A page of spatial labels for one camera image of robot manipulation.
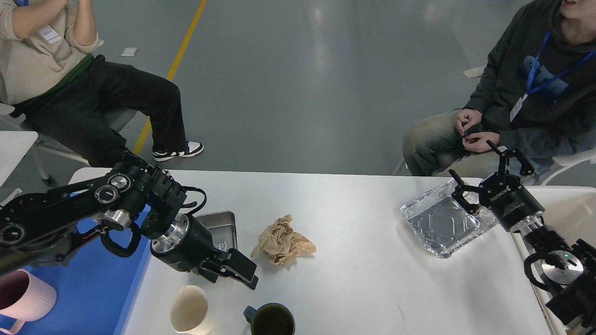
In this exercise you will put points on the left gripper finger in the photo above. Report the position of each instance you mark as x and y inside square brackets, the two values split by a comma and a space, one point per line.
[235, 264]
[223, 277]

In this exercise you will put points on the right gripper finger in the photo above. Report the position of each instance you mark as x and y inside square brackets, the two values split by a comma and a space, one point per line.
[458, 194]
[526, 168]

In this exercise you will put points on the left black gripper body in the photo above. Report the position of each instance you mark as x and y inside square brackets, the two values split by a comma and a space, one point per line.
[185, 245]

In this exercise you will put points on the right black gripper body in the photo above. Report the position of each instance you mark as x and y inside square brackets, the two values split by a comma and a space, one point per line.
[510, 202]

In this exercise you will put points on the dark teal mug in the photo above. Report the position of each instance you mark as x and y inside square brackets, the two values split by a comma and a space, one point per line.
[270, 319]

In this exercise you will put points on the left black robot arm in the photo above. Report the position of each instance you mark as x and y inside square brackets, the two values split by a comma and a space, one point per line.
[128, 203]

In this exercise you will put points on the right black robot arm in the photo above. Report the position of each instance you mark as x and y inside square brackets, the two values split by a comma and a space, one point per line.
[567, 272]

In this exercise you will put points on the aluminium foil tray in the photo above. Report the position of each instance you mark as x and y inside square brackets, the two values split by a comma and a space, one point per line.
[441, 224]

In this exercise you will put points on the small steel rectangular tin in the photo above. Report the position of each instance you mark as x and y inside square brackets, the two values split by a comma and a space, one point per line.
[223, 228]

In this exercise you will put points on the cream paper cup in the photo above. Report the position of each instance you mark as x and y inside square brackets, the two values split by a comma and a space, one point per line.
[191, 312]

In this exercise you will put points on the crumpled brown paper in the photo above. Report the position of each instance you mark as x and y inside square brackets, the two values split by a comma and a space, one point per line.
[281, 244]

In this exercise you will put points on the white chair of right person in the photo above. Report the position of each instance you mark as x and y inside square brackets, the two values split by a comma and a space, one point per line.
[563, 163]

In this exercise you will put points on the person in grey hoodie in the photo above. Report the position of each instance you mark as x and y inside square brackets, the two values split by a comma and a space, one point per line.
[536, 94]

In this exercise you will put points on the blue plastic tray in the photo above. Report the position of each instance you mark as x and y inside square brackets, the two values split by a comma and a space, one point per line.
[92, 291]

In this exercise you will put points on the grey office chair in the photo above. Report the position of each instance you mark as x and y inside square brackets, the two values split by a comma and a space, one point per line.
[116, 119]

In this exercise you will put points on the pink ribbed mug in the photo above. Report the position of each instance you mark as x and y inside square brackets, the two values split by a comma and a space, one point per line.
[25, 298]

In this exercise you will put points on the white side table left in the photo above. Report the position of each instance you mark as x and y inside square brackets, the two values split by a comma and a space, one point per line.
[14, 145]

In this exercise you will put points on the person in beige shirt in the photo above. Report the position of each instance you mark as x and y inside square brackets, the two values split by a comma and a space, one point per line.
[49, 74]

